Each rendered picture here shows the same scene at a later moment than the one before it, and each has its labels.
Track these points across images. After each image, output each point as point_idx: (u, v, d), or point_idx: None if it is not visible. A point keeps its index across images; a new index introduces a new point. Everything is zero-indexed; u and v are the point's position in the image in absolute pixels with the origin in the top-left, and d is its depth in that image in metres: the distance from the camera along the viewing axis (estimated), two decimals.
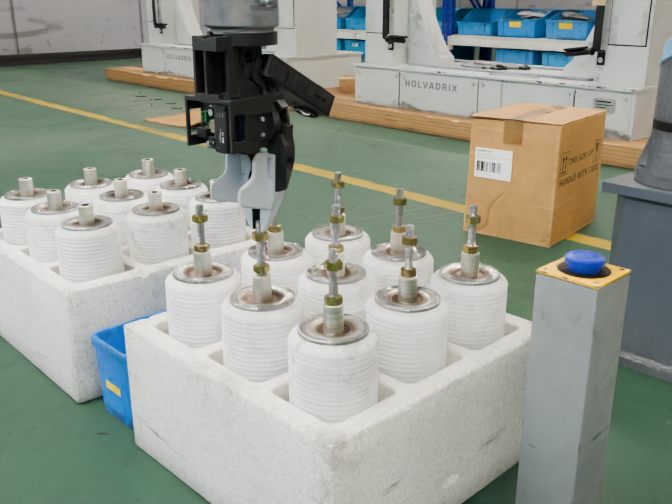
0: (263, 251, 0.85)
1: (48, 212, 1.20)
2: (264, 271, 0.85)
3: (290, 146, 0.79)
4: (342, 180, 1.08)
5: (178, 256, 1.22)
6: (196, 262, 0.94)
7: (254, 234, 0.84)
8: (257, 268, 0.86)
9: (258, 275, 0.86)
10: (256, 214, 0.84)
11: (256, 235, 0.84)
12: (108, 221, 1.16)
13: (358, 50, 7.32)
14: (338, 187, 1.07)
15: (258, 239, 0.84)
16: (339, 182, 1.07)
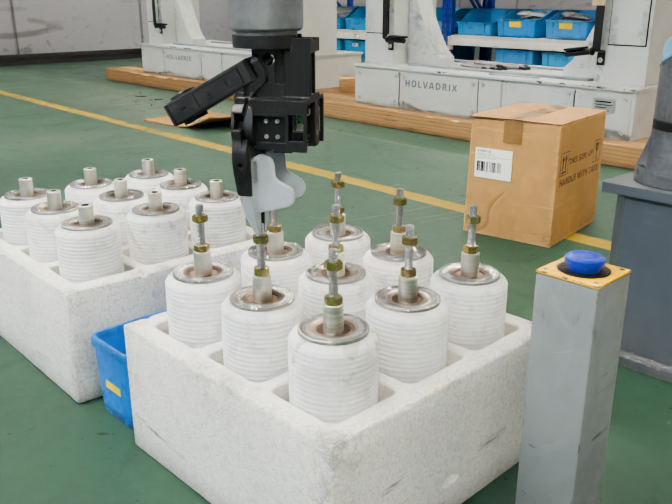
0: (262, 254, 0.85)
1: (48, 212, 1.20)
2: (262, 274, 0.85)
3: None
4: (342, 180, 1.08)
5: (178, 256, 1.22)
6: (196, 262, 0.94)
7: (252, 237, 0.84)
8: (259, 270, 0.87)
9: None
10: (257, 219, 0.83)
11: (254, 237, 0.84)
12: (108, 221, 1.16)
13: (358, 50, 7.32)
14: (338, 187, 1.07)
15: (256, 242, 0.84)
16: (339, 182, 1.07)
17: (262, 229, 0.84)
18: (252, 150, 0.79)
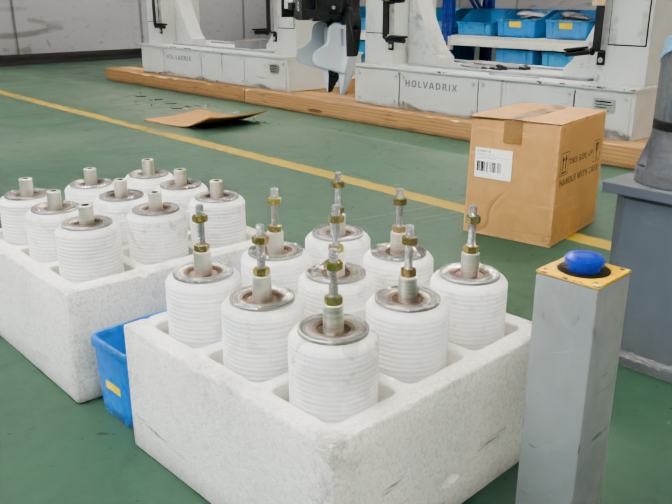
0: (261, 252, 0.86)
1: (48, 212, 1.20)
2: (265, 269, 0.87)
3: (356, 16, 0.96)
4: (342, 180, 1.08)
5: (178, 256, 1.22)
6: (196, 262, 0.94)
7: (268, 236, 0.84)
8: (258, 276, 0.85)
9: None
10: (332, 80, 1.04)
11: (268, 235, 0.85)
12: (108, 221, 1.16)
13: (358, 50, 7.32)
14: (338, 187, 1.07)
15: (267, 239, 0.85)
16: (339, 182, 1.07)
17: (260, 227, 0.85)
18: None
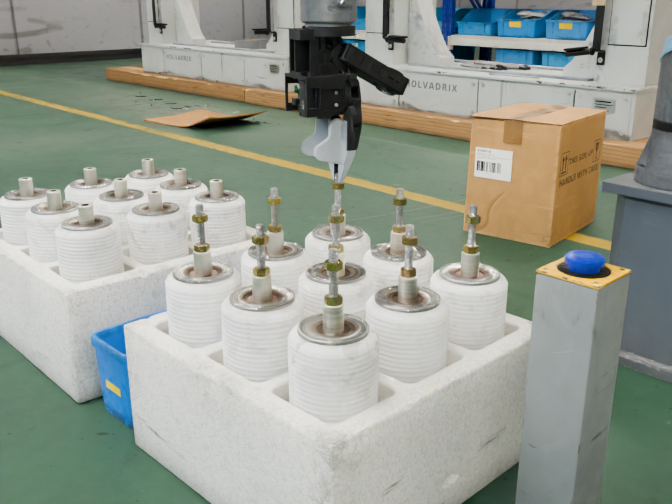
0: (261, 252, 0.86)
1: (48, 212, 1.20)
2: (265, 269, 0.87)
3: (357, 115, 1.01)
4: (337, 184, 1.07)
5: (178, 256, 1.22)
6: (196, 262, 0.94)
7: (268, 236, 0.84)
8: (258, 276, 0.85)
9: None
10: (337, 168, 1.08)
11: (268, 235, 0.85)
12: (108, 221, 1.16)
13: None
14: (332, 186, 1.09)
15: (267, 239, 0.85)
16: (332, 182, 1.08)
17: (260, 227, 0.85)
18: None
